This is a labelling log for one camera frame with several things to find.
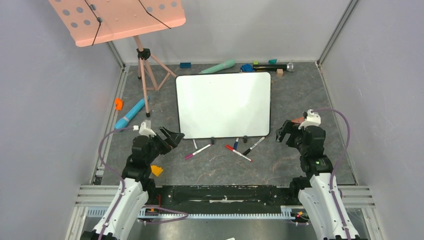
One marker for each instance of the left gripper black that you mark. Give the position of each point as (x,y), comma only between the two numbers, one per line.
(173,139)

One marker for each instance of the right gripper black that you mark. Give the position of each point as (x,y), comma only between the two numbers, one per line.
(291,134)

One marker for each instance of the green capped whiteboard marker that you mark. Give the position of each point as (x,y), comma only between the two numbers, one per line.
(195,144)

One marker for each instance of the white whiteboard black frame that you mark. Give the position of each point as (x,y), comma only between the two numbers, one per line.
(224,105)

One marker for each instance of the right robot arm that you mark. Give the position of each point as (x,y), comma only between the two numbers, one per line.
(317,191)

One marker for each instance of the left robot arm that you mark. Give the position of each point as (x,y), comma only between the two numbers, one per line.
(136,186)

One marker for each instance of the magenta capped whiteboard marker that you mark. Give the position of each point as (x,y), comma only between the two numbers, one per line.
(197,151)

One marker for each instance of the black capped whiteboard marker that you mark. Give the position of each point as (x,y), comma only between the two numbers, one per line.
(246,152)

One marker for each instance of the blue capped whiteboard marker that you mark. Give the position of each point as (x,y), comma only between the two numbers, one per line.
(235,145)

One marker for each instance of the red capped whiteboard marker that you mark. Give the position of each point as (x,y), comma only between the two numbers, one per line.
(238,153)

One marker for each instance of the orange plastic piece right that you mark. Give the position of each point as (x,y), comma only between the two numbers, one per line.
(298,120)

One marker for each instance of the yellow stepped block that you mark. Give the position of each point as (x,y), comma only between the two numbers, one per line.
(156,170)

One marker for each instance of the blue cylinder tube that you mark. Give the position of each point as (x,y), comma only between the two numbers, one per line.
(124,121)

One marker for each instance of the wooden cube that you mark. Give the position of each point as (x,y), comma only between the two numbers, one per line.
(279,72)

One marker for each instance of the black microphone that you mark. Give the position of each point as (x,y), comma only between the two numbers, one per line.
(289,67)

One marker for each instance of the orange piece left edge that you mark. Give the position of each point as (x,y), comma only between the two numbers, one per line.
(118,104)

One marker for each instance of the blue lego brick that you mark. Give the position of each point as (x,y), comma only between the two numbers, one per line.
(185,65)

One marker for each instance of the mint green tube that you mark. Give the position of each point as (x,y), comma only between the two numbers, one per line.
(219,67)

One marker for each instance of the pink music stand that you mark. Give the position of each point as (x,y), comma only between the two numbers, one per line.
(93,22)

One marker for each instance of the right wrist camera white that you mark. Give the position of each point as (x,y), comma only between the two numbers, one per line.
(310,118)

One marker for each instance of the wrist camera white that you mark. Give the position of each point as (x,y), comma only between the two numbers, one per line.
(310,118)
(144,129)

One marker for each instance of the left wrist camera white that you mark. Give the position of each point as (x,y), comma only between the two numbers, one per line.
(144,129)

